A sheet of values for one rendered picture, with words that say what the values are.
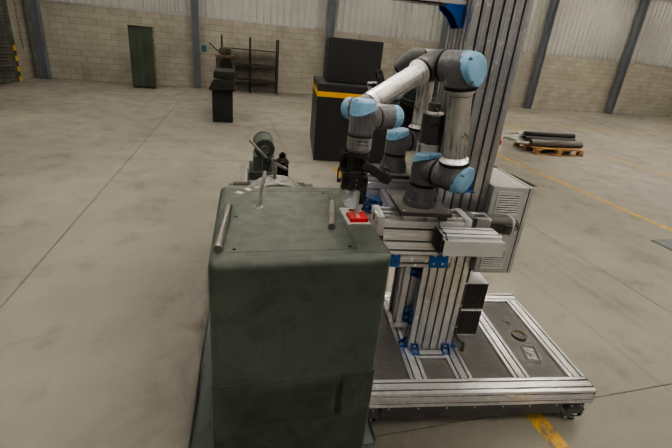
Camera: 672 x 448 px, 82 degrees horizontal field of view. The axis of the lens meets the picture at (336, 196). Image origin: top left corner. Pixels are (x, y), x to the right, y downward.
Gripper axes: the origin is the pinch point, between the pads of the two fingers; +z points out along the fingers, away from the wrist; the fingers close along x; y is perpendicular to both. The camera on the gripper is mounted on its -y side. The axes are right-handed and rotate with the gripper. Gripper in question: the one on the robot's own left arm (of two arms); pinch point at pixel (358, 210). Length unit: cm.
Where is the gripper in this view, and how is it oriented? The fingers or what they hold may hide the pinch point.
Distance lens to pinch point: 125.0
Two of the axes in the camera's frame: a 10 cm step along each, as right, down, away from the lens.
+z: -0.9, 9.3, 3.5
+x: 2.1, 3.6, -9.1
